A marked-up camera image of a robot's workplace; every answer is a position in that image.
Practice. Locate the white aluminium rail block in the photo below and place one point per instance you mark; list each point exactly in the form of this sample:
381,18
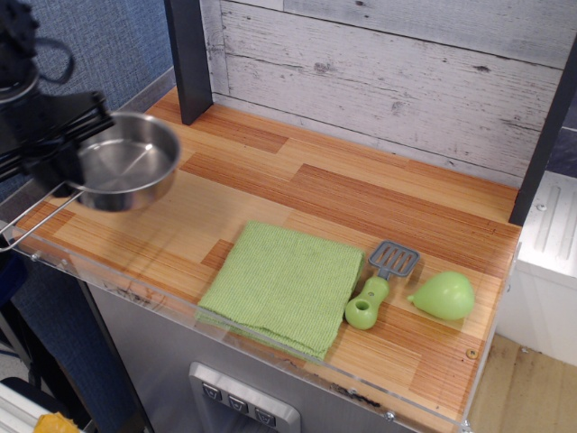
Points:
548,237

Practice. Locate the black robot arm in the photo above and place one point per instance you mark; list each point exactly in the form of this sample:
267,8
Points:
18,49

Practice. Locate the green plastic pear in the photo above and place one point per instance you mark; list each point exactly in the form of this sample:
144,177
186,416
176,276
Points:
447,295

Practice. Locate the steel pan with wire handle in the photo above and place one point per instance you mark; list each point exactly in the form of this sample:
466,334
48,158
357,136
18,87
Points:
128,166

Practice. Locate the grey button panel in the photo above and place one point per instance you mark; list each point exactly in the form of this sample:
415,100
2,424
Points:
227,405

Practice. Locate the right dark post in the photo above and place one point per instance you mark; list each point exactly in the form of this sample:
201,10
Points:
553,124

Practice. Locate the grey spatula green handle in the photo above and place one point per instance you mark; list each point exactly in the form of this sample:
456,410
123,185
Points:
389,259

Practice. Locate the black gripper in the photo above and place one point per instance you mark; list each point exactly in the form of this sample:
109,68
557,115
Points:
41,135

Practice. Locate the clear acrylic table guard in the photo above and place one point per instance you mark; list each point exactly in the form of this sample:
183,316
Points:
236,167

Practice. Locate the green cloth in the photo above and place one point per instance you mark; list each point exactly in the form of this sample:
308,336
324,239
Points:
286,285

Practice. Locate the steel cabinet front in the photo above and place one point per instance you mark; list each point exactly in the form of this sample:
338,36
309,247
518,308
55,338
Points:
158,351

